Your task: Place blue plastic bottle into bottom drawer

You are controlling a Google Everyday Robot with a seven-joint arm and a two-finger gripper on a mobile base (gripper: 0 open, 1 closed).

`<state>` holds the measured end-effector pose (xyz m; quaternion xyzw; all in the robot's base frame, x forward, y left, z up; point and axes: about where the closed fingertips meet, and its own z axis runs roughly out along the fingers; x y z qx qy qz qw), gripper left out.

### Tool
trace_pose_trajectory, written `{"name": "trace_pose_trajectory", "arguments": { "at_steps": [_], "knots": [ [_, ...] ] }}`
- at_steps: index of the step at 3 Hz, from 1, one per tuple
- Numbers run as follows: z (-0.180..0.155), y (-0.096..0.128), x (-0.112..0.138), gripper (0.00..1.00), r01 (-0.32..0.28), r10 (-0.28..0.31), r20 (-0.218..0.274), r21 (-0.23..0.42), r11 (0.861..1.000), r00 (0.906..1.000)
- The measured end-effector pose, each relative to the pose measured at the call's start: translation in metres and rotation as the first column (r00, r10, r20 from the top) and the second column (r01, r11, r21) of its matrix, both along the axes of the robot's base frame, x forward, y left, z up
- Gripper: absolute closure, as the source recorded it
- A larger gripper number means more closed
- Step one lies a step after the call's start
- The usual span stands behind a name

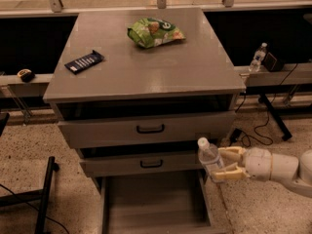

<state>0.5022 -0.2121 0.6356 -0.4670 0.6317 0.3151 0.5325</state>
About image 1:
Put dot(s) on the small background water bottle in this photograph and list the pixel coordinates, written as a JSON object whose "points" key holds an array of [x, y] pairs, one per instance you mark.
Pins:
{"points": [[258, 57]]}

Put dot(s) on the bottom open grey drawer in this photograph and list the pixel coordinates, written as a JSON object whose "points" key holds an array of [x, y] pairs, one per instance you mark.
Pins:
{"points": [[159, 203]]}

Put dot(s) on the top grey drawer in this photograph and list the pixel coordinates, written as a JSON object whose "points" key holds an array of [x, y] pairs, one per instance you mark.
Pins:
{"points": [[146, 129]]}

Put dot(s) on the small black box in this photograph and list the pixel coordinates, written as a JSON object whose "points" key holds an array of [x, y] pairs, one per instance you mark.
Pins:
{"points": [[272, 64]]}

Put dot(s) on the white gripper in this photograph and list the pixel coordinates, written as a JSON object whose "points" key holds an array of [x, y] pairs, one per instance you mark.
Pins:
{"points": [[258, 163]]}

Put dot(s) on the dark blue snack bar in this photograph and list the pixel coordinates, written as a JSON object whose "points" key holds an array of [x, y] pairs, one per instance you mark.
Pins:
{"points": [[85, 62]]}

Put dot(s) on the grey drawer cabinet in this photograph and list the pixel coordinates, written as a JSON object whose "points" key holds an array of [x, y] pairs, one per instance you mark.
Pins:
{"points": [[194, 75]]}

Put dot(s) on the black stand frame left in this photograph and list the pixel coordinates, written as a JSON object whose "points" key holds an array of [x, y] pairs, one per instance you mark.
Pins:
{"points": [[42, 195]]}

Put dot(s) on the black yellow tape measure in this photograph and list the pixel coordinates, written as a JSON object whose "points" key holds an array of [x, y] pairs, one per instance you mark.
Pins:
{"points": [[26, 75]]}

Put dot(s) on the black power adapter with cable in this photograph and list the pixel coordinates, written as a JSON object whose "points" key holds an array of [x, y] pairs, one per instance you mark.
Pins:
{"points": [[239, 135]]}

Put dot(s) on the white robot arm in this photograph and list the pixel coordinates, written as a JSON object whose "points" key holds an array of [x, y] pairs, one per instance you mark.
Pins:
{"points": [[293, 173]]}

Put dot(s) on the clear plastic water bottle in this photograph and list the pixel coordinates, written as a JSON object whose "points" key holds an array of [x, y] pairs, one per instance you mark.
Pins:
{"points": [[209, 157]]}

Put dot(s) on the green chip bag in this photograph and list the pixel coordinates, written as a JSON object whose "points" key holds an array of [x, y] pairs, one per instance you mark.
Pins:
{"points": [[150, 32]]}

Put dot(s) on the middle grey drawer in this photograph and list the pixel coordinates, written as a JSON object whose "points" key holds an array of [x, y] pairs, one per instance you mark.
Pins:
{"points": [[141, 164]]}

